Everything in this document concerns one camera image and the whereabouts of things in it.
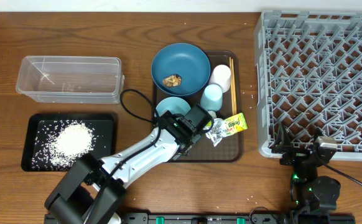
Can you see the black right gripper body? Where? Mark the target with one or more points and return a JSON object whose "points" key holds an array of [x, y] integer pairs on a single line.
{"points": [[295, 156]]}

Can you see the grey dishwasher rack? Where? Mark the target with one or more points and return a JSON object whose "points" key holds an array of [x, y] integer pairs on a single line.
{"points": [[309, 67]]}

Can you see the clear plastic bin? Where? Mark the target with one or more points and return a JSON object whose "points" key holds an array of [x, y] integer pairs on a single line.
{"points": [[71, 79]]}

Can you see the pink cup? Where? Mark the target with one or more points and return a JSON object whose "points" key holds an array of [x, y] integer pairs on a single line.
{"points": [[221, 75]]}

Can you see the light blue small bowl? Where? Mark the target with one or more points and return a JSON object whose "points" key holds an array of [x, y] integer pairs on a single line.
{"points": [[173, 104]]}

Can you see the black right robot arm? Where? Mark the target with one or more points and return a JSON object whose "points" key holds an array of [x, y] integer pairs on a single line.
{"points": [[314, 195]]}

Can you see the dark blue bowl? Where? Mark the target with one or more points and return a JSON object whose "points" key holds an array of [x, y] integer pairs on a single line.
{"points": [[187, 61]]}

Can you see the brown serving tray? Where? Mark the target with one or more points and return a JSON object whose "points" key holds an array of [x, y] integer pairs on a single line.
{"points": [[231, 148]]}

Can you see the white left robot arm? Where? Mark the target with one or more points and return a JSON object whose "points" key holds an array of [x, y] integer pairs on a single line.
{"points": [[92, 190]]}

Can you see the crumpled green snack wrapper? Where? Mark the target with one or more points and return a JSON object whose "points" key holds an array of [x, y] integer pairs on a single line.
{"points": [[219, 129]]}

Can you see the light blue cup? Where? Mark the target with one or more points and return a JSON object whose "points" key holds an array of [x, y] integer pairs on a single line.
{"points": [[212, 98]]}

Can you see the white rice pile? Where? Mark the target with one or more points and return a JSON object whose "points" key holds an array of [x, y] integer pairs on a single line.
{"points": [[59, 143]]}

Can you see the wooden chopstick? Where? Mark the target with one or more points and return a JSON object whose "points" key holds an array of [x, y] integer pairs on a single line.
{"points": [[231, 84], [234, 85]]}

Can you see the white crumpled tissue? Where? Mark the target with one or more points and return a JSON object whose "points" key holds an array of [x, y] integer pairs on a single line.
{"points": [[212, 114]]}

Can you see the black waste tray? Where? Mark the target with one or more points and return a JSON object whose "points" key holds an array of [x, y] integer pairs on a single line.
{"points": [[107, 129]]}

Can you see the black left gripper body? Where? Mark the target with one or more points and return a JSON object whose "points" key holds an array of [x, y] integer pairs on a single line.
{"points": [[195, 135]]}

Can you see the brown food scrap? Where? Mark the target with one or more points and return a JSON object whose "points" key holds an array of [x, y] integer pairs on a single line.
{"points": [[172, 80]]}

